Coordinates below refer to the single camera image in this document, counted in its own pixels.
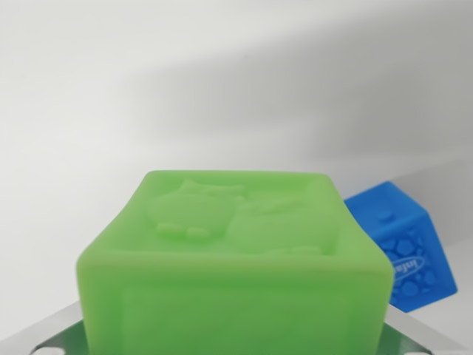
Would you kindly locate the black padded gripper right finger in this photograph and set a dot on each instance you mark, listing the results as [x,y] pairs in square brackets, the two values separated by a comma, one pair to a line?
[410,338]

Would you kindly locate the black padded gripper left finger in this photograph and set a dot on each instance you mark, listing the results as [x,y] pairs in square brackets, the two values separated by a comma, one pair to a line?
[55,333]

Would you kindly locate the green rubber cube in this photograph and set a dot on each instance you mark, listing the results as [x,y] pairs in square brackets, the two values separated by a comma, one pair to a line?
[236,281]

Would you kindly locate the blue rubber cube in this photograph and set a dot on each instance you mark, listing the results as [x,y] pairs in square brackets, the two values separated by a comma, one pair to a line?
[403,229]

